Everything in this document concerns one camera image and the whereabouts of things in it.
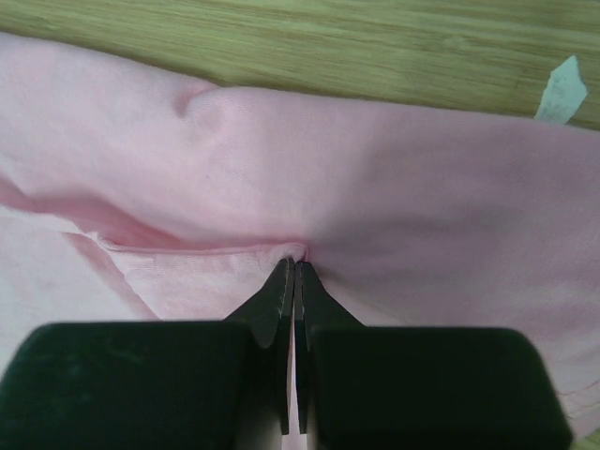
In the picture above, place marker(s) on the pink t shirt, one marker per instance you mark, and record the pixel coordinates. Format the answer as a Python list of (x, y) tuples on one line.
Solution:
[(130, 192)]

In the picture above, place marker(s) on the white paper scrap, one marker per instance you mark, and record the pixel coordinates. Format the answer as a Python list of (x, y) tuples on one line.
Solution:
[(564, 94)]

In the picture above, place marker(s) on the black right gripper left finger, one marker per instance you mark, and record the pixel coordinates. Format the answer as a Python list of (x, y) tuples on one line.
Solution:
[(156, 385)]

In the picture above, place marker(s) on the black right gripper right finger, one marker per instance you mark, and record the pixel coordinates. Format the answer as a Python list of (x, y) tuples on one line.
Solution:
[(385, 387)]

